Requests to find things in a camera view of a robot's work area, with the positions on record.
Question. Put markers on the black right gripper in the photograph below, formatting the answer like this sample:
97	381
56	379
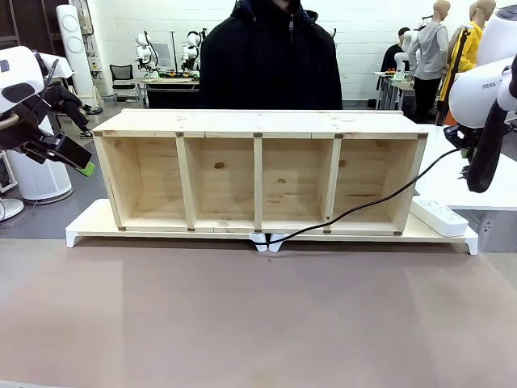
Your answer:
462	136

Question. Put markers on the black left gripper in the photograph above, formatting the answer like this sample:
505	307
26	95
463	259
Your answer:
60	149

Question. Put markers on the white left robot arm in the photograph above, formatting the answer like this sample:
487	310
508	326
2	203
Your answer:
16	60

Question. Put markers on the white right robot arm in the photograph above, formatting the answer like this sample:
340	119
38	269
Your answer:
476	89

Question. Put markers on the small white background robot arm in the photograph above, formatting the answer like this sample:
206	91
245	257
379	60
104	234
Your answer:
404	52

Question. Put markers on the white cylindrical air purifier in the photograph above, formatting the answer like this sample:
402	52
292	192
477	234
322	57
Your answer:
40	178

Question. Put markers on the wooden riser with white feet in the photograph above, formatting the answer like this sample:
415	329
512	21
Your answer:
93	226

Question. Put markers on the seated person with sneakers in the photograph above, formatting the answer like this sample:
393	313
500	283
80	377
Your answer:
66	103

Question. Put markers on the white power strip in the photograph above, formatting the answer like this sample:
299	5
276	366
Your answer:
440	218

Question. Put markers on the white round fan base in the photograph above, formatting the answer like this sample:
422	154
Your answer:
10	208

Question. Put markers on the yellow and black stand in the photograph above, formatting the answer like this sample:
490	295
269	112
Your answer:
454	64

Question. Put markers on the black mesh office chair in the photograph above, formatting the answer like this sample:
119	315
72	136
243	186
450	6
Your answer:
122	74

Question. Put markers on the mannequin in grey hoodie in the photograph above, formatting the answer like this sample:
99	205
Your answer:
430	52

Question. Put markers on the mannequin in yellow jacket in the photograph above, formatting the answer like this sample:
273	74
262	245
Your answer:
476	36

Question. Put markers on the wooden background work table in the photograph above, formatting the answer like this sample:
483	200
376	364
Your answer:
169	83

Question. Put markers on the tall white air conditioner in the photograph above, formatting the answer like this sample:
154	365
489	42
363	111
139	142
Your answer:
74	48

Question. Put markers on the seated person in black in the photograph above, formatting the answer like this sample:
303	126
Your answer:
392	56

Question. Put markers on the white background humanoid robot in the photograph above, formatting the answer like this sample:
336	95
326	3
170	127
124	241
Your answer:
190	50
143	50

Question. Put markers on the four-compartment pine wood shelf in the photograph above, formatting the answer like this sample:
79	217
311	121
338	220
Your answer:
218	121

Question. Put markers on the person in black hooded jacket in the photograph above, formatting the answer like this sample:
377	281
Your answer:
270	60

